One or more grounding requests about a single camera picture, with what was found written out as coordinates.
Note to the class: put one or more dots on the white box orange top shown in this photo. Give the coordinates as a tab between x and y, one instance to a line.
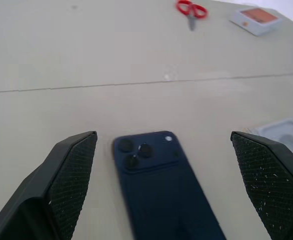
257	20

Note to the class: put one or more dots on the white phone box tray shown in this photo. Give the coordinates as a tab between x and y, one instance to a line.
286	137

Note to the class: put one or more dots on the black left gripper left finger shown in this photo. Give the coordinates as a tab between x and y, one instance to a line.
49	190

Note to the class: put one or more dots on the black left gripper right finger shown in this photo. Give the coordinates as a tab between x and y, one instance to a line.
269	180

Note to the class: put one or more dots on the dark blue smartphone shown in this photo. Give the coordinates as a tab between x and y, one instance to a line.
159	190

